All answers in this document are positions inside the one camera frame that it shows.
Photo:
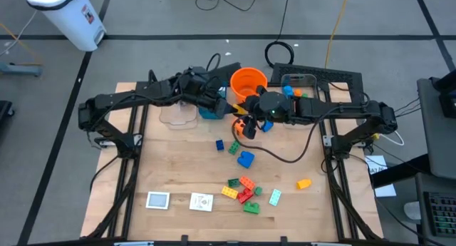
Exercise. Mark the small green cube block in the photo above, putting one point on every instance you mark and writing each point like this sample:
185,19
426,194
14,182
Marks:
258,190

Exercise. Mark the yellow-orange wedge block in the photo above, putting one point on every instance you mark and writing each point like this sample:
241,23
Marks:
303,184

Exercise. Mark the backlit computer keyboard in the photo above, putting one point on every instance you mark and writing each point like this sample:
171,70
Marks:
441,214

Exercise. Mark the green plastic bin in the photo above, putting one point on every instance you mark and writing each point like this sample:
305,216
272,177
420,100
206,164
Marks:
251,207

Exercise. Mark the clear plastic bin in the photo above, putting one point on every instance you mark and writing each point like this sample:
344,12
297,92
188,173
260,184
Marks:
174,116
303,82

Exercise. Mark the grey computer mouse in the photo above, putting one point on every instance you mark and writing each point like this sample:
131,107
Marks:
412,210

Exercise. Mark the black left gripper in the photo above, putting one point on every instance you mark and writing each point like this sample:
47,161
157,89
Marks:
217,105

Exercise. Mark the blue heart-shaped block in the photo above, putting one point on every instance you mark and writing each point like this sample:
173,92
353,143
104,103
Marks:
246,159

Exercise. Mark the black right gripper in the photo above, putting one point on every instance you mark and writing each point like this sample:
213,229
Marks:
274,107

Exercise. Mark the small dark blue brick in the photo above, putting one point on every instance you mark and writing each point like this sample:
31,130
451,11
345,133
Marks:
219,145

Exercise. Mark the black floor object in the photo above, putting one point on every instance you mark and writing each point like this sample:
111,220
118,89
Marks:
4,110

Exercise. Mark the yellow toy block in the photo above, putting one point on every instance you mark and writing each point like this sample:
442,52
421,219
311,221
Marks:
239,109

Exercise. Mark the dark green small brick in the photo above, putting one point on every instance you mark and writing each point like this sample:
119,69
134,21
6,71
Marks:
233,182

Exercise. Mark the orange toy block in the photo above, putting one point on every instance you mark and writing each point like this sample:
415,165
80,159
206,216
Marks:
298,92

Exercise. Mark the green eight-stud brick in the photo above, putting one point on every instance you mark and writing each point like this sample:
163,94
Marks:
234,147

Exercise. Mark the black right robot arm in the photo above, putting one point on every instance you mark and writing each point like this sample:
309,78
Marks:
338,108

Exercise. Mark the orange foam die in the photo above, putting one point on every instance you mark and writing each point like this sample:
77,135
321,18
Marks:
238,127

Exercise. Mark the black desk device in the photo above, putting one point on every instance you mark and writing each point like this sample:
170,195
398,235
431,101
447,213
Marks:
447,100

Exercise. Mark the orange pumpkin bucket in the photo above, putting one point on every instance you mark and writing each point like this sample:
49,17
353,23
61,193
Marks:
247,80

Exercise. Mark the teal plastic bin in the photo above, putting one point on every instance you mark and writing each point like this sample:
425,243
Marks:
208,115

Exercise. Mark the grey side desk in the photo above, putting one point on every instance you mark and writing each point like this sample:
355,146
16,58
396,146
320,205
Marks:
438,149

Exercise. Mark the red toy block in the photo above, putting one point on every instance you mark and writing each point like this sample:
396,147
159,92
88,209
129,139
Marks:
245,196

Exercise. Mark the mint eight-stud brick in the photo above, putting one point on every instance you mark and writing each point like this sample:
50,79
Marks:
275,197

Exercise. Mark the white trash bin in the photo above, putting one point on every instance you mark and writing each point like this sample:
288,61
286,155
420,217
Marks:
71,18

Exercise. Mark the orange eight-stud brick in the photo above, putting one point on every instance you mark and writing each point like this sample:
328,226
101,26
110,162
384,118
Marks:
247,183

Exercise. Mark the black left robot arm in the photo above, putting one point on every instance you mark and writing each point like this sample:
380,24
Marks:
124,96

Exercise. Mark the black wedge panel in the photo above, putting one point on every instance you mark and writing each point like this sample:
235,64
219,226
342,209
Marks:
231,68

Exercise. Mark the card deck brown print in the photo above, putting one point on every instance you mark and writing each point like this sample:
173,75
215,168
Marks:
201,202

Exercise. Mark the white paper sheet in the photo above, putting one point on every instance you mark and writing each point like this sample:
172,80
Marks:
386,190

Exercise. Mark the yellow eight-stud brick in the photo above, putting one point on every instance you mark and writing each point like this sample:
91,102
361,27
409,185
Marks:
229,192

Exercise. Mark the grey floor stand base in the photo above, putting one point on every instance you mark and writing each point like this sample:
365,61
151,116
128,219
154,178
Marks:
21,69

